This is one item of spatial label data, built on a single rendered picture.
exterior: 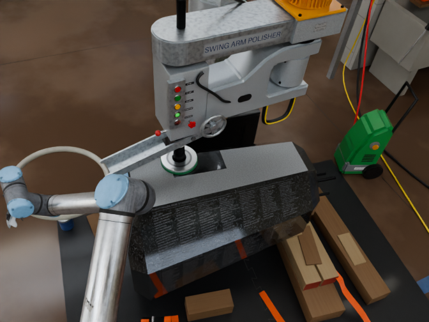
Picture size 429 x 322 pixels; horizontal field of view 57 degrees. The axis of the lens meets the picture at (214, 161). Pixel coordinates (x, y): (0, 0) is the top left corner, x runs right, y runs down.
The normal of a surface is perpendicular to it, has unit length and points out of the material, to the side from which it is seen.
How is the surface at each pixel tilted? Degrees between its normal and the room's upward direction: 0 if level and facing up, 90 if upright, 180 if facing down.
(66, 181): 0
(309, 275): 0
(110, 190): 39
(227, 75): 4
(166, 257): 45
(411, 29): 90
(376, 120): 34
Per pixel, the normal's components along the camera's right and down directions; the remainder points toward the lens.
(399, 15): -0.90, 0.27
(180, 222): 0.29, 0.04
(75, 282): 0.07, -0.66
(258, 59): -0.51, -0.32
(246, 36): 0.45, 0.69
